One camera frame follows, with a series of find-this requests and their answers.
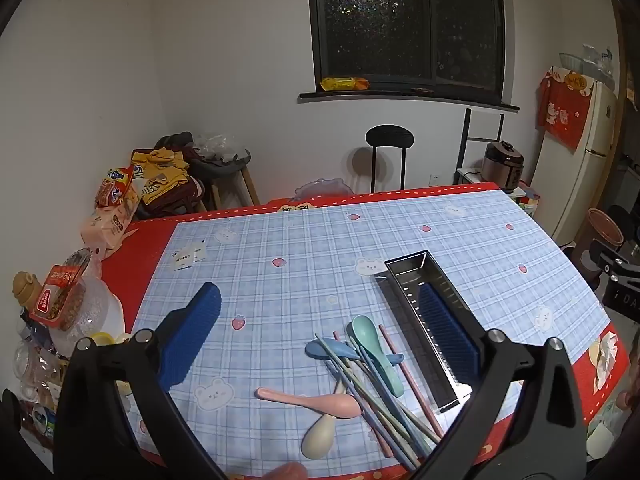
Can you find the blue plaid tablecloth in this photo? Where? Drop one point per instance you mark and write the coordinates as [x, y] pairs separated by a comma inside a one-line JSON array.
[[130, 260]]

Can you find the person's left hand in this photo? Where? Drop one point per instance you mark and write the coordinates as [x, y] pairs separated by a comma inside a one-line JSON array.
[[287, 472]]

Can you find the blue plaid table mat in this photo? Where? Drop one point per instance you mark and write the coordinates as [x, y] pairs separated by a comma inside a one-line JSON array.
[[300, 240]]

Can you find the tan bottle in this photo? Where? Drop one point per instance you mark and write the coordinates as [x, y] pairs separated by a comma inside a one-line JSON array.
[[26, 291]]

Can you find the blue chopstick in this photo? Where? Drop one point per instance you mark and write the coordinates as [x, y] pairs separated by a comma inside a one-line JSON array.
[[395, 435], [362, 412]]

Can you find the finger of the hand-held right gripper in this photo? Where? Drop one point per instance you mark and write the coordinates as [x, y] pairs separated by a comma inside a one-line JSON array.
[[612, 265]]

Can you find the black metal rack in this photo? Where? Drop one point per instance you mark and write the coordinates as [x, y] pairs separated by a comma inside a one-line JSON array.
[[467, 160]]

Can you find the clear plastic bag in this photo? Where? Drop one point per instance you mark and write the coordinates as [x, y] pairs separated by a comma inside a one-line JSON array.
[[215, 144]]

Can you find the brown trash bin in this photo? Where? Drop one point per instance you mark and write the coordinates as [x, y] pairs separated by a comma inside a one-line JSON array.
[[600, 240]]

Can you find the pink plastic spoon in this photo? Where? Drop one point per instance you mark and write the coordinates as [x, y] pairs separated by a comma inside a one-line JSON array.
[[335, 405]]

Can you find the red label snack cup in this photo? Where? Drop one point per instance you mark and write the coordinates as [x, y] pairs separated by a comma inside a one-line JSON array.
[[57, 295]]

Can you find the brown rice cooker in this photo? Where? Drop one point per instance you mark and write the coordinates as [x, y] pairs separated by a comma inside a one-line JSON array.
[[502, 165]]

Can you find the orange snack bag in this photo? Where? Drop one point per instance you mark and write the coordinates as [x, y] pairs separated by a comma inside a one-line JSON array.
[[117, 187]]

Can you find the yellow snack packet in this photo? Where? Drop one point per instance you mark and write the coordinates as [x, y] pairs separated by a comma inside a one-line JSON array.
[[345, 83]]

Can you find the green plastic spoon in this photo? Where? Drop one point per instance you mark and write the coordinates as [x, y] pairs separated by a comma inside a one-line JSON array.
[[365, 332]]

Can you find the beige chopstick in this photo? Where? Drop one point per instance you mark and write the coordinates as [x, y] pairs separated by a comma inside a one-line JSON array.
[[385, 440], [400, 422]]

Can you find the clear plastic tray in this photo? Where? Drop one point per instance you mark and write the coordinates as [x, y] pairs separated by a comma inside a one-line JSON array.
[[322, 189]]

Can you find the red printed cloth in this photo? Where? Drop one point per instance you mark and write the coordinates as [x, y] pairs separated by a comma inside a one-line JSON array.
[[562, 110]]

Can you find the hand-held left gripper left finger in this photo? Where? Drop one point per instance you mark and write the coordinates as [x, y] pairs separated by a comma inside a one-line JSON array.
[[192, 330]]

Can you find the pink snack packet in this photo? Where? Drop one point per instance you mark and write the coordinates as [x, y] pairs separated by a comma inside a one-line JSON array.
[[107, 232]]

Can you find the black round-back chair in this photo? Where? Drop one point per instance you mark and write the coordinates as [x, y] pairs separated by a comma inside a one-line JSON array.
[[389, 136]]

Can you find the pile of yellow and maroon clothes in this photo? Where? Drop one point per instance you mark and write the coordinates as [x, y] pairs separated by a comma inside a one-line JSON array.
[[165, 180]]

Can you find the black window sill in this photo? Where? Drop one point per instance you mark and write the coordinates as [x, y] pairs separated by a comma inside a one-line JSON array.
[[450, 101]]

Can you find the clear glass jar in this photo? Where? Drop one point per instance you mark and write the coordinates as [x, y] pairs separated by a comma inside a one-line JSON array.
[[30, 362]]

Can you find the white refrigerator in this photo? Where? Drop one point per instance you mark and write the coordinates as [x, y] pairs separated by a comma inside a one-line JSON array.
[[575, 185]]

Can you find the grey stool with wooden legs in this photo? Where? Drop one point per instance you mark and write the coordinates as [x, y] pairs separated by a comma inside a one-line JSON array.
[[225, 167]]

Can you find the white paper card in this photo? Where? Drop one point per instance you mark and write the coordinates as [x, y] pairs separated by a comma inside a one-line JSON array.
[[199, 251], [182, 260]]

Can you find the blue plastic spoon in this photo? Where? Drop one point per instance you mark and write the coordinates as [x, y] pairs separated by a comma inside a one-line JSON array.
[[320, 350]]

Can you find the dark framed window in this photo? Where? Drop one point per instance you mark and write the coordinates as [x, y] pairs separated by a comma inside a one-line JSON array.
[[400, 20]]

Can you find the glass bowls on refrigerator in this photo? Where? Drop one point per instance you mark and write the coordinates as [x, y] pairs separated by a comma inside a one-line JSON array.
[[587, 62]]

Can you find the stainless steel utensil tray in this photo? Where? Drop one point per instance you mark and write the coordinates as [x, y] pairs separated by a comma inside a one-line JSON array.
[[407, 285]]

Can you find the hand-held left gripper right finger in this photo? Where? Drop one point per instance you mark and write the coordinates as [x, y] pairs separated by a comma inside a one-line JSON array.
[[447, 332]]

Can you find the clear plastic bowl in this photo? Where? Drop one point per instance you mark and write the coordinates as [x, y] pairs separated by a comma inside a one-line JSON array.
[[97, 310]]

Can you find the pink chopstick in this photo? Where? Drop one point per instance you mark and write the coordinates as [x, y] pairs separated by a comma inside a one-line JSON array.
[[338, 338], [420, 396]]

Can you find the beige plastic spoon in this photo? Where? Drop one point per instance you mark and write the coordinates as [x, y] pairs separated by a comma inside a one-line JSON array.
[[320, 437]]

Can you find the green chopstick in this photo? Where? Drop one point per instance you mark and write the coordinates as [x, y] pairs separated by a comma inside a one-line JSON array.
[[356, 349], [325, 346]]

